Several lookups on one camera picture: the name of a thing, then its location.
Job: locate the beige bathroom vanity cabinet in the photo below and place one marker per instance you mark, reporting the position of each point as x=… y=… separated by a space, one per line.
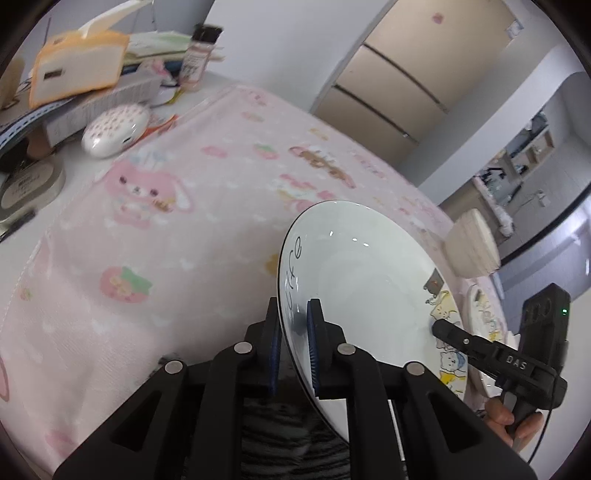
x=504 y=220

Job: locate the orange tissue box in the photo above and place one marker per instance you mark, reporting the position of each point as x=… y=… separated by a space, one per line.
x=87 y=59

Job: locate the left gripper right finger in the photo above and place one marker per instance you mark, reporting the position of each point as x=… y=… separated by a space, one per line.
x=403 y=422

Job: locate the white cartoon plate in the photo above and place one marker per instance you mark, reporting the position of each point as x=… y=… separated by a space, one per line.
x=480 y=319
x=375 y=281

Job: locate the round tin can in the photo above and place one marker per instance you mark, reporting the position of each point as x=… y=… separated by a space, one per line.
x=32 y=188

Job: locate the pink spice bottle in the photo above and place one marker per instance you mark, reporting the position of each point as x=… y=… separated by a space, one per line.
x=197 y=55

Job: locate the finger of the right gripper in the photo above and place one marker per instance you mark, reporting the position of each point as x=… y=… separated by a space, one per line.
x=481 y=352

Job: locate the white spotted pouch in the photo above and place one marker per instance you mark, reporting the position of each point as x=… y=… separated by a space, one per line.
x=115 y=130

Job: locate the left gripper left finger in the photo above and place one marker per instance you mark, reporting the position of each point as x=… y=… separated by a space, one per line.
x=185 y=421

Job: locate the beige three-door refrigerator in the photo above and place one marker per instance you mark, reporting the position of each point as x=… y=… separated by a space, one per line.
x=419 y=61

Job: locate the grey book stack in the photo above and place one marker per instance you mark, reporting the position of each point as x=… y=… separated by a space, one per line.
x=136 y=87

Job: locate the person's right hand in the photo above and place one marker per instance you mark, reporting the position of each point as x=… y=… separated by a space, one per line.
x=498 y=418

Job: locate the pink cartoon tablecloth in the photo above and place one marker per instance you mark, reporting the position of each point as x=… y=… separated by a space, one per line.
x=172 y=250

